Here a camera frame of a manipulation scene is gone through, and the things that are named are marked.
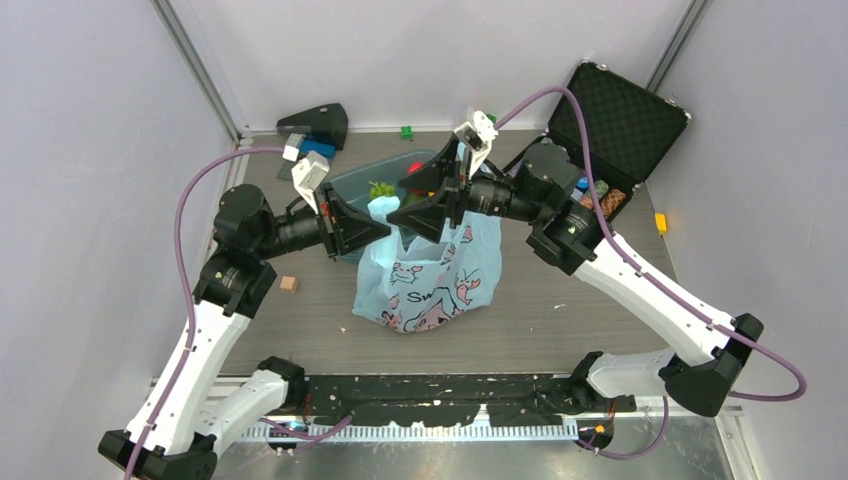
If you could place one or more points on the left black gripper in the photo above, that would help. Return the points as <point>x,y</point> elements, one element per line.
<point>350,228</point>

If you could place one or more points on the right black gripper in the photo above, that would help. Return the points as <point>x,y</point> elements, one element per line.
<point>438,173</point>

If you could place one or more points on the light blue plastic bag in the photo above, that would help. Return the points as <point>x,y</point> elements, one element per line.
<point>422,285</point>

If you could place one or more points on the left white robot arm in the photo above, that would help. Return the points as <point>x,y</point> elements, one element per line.
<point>176,435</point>

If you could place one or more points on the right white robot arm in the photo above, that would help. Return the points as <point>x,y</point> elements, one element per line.
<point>706,348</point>

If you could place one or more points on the green fake avocado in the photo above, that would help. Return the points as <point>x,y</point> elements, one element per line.
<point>413,198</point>

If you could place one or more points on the red fake apple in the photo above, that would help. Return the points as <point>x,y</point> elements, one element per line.
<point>414,167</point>

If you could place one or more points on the green fake grapes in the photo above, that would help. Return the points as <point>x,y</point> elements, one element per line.
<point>381,189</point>

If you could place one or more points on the teal plastic fruit container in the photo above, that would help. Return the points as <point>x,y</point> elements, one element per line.
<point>355,185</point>

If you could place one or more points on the blue lego brick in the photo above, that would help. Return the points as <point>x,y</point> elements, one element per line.
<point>311,146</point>

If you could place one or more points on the tan wooden cube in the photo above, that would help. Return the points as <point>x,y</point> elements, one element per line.
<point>289,284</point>

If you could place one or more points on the black wedge device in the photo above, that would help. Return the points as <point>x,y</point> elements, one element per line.
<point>326,124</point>

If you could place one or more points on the black poker chip case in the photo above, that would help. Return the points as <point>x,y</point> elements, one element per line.
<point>630,129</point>

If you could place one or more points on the yellow toy block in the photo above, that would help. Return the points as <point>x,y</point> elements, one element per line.
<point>661,223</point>

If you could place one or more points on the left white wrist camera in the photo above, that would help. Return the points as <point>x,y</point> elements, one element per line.
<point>307,171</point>

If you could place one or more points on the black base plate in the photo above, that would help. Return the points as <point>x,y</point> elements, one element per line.
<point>447,400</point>

